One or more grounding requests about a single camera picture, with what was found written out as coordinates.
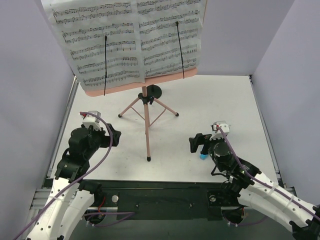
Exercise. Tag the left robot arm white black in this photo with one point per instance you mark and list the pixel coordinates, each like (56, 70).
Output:
(71, 195)

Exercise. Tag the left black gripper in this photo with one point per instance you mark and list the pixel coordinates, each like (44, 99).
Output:
(114, 137)

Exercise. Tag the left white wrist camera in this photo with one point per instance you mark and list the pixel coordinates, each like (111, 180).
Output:
(90, 121)

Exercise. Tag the pink perforated music stand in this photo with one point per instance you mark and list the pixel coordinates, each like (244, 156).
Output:
(143, 97)

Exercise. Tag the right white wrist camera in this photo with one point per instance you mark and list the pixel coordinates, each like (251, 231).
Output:
(219, 129)

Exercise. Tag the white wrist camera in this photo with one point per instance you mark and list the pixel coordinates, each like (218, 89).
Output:
(90, 121)
(219, 129)

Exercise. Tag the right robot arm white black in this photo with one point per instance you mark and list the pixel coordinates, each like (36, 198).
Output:
(252, 188)

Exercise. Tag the sheet music page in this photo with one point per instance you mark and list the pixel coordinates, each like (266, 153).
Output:
(100, 40)
(170, 35)

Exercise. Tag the black microphone desk stand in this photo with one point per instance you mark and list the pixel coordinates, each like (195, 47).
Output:
(154, 91)

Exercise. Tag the blue toy microphone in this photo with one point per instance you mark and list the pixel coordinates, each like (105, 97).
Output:
(203, 156)

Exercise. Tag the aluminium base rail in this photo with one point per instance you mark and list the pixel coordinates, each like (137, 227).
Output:
(168, 194)

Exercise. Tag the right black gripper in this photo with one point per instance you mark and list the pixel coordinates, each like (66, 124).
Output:
(200, 143)

